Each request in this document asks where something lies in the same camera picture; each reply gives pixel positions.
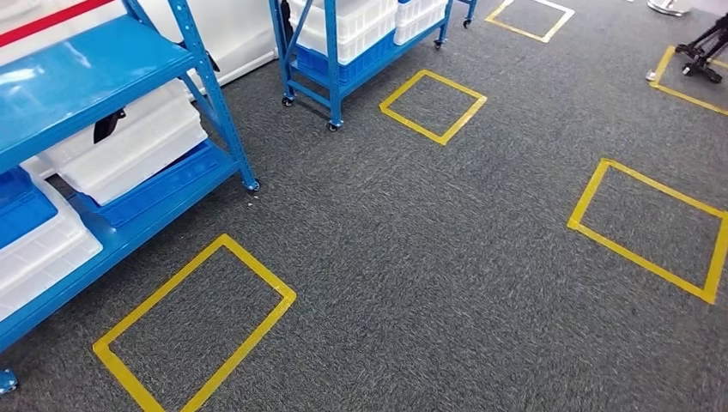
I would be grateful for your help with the large blue metal shelf rack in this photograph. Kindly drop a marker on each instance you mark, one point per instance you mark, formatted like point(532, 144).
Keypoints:
point(68, 74)

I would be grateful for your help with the blue rack on casters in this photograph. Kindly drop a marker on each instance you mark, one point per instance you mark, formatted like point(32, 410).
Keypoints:
point(469, 11)
point(334, 96)

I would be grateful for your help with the yellow floor tape square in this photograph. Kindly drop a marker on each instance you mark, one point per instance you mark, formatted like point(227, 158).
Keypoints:
point(586, 199)
point(256, 267)
point(682, 95)

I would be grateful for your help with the blue plastic crate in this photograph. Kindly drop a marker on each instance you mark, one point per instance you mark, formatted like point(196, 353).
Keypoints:
point(23, 210)
point(364, 62)
point(159, 190)

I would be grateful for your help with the large white plastic crate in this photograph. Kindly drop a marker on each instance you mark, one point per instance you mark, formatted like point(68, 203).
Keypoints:
point(364, 23)

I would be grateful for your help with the small white plastic crate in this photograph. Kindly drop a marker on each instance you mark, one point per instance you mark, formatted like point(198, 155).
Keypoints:
point(421, 20)

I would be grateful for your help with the white car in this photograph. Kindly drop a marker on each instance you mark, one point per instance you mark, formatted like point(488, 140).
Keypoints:
point(244, 34)

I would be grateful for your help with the white and yellow tape square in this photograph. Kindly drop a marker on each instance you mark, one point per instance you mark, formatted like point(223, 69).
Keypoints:
point(560, 23)

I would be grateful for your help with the small black hook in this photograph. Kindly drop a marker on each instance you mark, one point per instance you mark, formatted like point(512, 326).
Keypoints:
point(108, 125)

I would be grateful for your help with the small white block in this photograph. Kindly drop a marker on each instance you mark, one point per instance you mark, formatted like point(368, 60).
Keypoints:
point(651, 75)

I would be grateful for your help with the chrome stanchion base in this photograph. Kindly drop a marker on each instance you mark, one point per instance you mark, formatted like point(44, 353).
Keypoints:
point(668, 7)

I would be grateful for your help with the red barrier belt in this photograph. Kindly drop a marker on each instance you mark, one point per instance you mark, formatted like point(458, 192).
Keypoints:
point(45, 21)

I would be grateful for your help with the black tripod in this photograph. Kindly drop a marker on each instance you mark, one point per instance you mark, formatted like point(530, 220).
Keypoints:
point(702, 57)

